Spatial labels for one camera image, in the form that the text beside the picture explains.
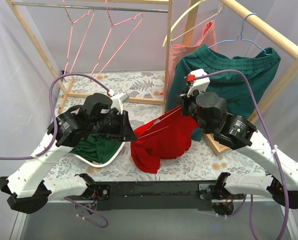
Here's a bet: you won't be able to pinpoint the pink wire hanger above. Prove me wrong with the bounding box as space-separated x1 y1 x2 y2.
91 0 143 77
62 0 95 74
135 106 181 139

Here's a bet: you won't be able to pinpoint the red t shirt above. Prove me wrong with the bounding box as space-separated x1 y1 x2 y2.
131 107 198 174

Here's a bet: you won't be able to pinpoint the white laundry basket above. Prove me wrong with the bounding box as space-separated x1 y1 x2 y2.
73 142 125 168

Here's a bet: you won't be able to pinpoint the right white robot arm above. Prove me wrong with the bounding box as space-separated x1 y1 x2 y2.
179 90 298 209

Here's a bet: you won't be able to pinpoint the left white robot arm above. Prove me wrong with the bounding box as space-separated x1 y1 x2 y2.
0 93 137 214

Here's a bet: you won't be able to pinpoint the cream plastic hanger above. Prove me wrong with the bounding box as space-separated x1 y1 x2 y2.
162 0 225 48

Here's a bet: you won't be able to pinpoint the dark green garment in basket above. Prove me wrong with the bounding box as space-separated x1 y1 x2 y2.
70 134 122 164

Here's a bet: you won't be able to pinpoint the teal green shorts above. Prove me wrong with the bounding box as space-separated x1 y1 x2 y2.
164 43 281 142

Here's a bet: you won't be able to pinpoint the floral table cloth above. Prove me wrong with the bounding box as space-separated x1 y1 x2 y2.
42 70 265 182

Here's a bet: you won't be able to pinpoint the salmon pink garment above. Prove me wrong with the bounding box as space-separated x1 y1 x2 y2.
166 20 216 92

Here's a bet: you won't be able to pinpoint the right wooden clothes rack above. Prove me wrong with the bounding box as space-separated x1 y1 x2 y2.
182 0 298 157

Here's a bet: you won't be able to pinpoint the wooden clothes rack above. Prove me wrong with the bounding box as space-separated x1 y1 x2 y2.
182 0 298 157
8 0 172 112

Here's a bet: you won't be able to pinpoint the left wooden clothes rack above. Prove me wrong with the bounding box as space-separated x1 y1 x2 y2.
8 0 172 112

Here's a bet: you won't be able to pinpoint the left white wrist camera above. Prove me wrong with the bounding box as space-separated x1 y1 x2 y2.
107 89 129 113

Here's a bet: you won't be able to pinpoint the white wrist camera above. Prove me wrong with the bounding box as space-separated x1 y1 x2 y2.
107 89 129 113
186 68 210 97

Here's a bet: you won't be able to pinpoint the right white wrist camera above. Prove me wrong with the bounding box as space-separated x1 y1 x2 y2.
186 68 210 97

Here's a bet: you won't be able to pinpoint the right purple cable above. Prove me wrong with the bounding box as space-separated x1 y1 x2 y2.
205 69 289 240

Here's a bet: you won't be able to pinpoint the purple cable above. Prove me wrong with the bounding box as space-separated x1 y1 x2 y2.
0 72 114 229
205 69 289 240

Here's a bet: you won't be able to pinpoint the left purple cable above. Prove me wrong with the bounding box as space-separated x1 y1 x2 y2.
0 72 114 229

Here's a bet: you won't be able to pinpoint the blue wire hanger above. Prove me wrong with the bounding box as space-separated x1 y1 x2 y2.
207 12 273 56

